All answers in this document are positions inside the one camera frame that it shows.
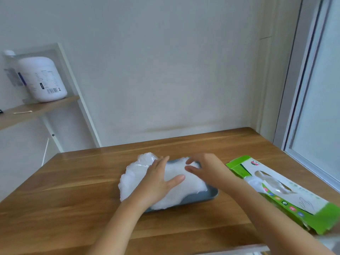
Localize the person's left hand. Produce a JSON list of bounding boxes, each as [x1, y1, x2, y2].
[[126, 156, 185, 211]]

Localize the person's right hand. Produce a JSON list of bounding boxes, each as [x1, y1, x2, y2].
[[185, 153, 237, 190]]

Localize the clear plastic film cover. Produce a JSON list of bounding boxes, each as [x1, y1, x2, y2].
[[118, 152, 209, 211]]

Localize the person's left forearm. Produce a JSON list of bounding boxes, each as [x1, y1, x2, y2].
[[86, 200, 158, 255]]

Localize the person's right forearm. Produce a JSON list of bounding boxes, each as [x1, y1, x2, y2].
[[216, 176, 331, 255]]

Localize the blue-grey rectangular tray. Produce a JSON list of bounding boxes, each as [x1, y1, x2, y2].
[[143, 159, 219, 213]]

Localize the clear disposable gloves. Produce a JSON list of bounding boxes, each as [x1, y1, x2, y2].
[[244, 170, 298, 196]]

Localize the green and white glove box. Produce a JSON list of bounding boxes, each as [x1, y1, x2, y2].
[[225, 155, 340, 236]]

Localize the wooden shelf board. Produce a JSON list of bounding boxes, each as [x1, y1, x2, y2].
[[0, 95, 80, 131]]

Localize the large white plastic bottle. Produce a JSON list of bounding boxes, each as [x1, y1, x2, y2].
[[17, 56, 68, 103]]

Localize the clear bottle with white cap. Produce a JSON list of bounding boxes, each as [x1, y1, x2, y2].
[[2, 50, 27, 87]]

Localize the white metal shelf frame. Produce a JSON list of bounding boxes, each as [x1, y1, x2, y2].
[[2, 42, 103, 168]]

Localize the white window frame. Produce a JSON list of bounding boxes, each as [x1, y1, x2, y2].
[[273, 0, 340, 192]]

